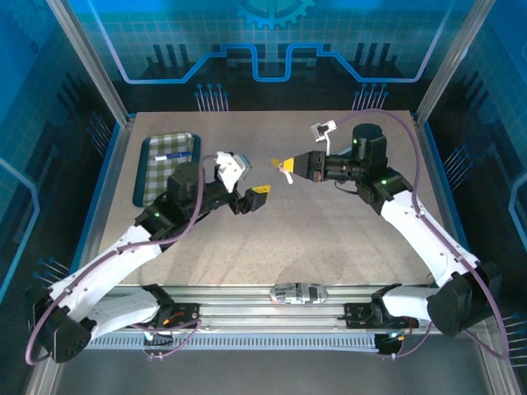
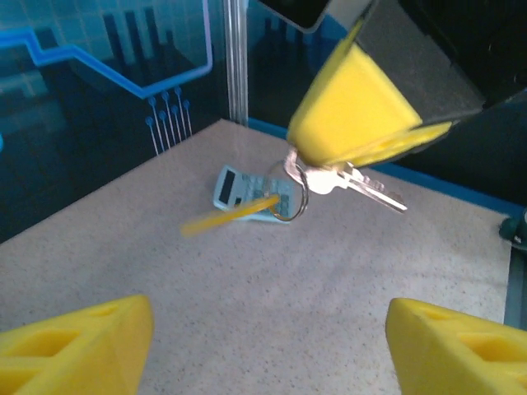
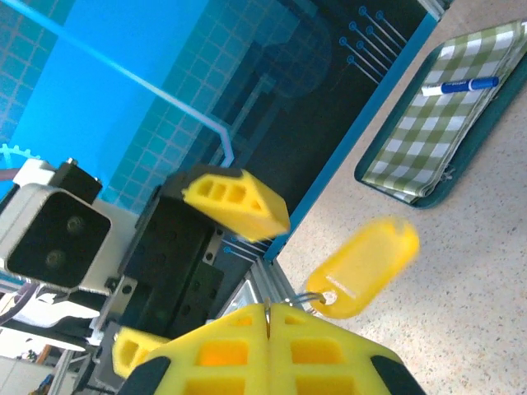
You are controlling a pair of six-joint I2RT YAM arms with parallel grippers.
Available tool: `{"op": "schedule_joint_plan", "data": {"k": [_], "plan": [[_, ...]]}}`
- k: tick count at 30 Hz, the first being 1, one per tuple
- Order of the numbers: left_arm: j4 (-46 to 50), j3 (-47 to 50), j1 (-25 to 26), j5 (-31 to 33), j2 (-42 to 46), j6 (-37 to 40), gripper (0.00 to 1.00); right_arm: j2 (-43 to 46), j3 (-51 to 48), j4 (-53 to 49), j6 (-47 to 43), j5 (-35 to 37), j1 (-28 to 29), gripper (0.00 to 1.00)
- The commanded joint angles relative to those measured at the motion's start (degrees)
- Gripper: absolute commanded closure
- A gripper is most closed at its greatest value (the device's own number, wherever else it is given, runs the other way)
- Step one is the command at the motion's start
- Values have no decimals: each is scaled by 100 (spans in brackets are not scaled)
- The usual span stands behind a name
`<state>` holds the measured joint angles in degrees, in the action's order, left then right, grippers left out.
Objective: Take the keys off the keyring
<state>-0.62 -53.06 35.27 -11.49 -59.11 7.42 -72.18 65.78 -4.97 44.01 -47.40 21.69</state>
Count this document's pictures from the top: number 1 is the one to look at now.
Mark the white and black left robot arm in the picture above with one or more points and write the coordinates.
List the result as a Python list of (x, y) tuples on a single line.
[(103, 263)]

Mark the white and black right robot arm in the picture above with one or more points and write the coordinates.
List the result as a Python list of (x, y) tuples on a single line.
[(428, 238)]

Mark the blue and white marker pen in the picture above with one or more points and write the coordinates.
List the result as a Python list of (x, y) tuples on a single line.
[(177, 155)]

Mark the green checkered cloth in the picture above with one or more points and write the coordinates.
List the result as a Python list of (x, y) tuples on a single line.
[(164, 144)]

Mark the teal plastic tray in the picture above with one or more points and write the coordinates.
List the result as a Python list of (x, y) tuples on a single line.
[(140, 201)]

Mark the blue table side border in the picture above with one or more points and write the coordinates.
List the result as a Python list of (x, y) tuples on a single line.
[(105, 185)]

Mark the printed tape-wrapped bundle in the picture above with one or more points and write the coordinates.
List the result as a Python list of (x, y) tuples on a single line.
[(296, 294)]

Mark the black controller board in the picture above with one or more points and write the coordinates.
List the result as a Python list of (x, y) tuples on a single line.
[(389, 343)]

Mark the aluminium table edge rail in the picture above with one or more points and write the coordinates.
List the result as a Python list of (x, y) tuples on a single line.
[(230, 312)]

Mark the aluminium frame post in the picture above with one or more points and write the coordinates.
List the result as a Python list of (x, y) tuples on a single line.
[(453, 53), (90, 61)]

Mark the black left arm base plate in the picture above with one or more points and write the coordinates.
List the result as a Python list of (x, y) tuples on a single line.
[(187, 314)]

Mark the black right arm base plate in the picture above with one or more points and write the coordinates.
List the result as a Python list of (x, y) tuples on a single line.
[(354, 312)]

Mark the aluminium side frame rail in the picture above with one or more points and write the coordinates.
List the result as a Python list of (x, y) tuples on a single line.
[(41, 378), (498, 370)]

